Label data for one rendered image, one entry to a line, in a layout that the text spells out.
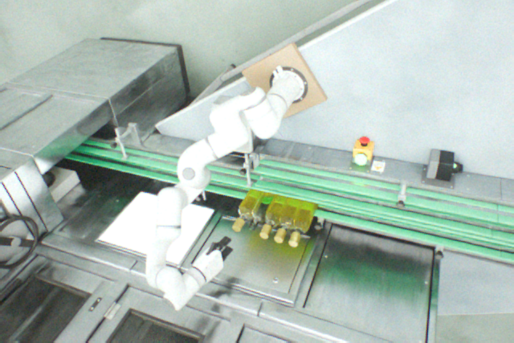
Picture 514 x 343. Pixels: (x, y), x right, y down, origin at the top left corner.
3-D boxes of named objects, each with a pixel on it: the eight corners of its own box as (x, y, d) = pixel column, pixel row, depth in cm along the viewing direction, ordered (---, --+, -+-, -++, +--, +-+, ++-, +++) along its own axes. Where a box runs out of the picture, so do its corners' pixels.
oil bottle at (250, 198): (257, 186, 182) (237, 220, 167) (256, 177, 179) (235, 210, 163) (269, 189, 180) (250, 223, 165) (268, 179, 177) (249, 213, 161)
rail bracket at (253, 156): (253, 173, 178) (241, 193, 169) (249, 142, 168) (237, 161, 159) (259, 175, 177) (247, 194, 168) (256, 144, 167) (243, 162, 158)
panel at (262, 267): (141, 193, 202) (95, 245, 177) (140, 189, 200) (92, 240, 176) (319, 238, 171) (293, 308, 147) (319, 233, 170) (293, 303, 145)
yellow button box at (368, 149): (356, 152, 167) (352, 162, 162) (356, 136, 163) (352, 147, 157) (373, 154, 165) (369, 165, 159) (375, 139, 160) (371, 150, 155)
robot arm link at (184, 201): (201, 226, 132) (211, 224, 146) (203, 161, 135) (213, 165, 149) (152, 225, 134) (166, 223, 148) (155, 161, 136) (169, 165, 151)
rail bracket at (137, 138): (142, 137, 208) (114, 164, 191) (134, 108, 198) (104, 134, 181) (150, 139, 206) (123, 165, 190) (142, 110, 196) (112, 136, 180)
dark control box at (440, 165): (427, 164, 158) (426, 177, 152) (431, 147, 153) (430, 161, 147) (450, 168, 155) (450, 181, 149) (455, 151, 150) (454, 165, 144)
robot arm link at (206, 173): (212, 139, 147) (177, 157, 147) (202, 132, 133) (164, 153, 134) (229, 173, 144) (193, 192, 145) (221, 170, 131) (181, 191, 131)
